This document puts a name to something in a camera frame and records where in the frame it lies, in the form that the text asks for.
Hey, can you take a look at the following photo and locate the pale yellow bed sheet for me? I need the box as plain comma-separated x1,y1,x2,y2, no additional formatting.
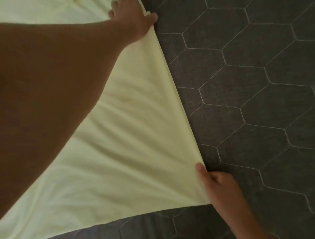
0,0,212,239

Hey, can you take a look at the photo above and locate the dark grey mattress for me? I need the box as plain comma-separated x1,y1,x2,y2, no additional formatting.
47,0,315,239

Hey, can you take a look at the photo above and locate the person's left hand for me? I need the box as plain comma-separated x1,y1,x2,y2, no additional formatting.
108,0,158,46

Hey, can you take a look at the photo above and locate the person's right hand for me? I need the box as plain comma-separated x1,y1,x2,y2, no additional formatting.
195,162,248,215

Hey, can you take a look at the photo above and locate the person's left forearm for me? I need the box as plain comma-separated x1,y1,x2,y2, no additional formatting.
0,19,128,218

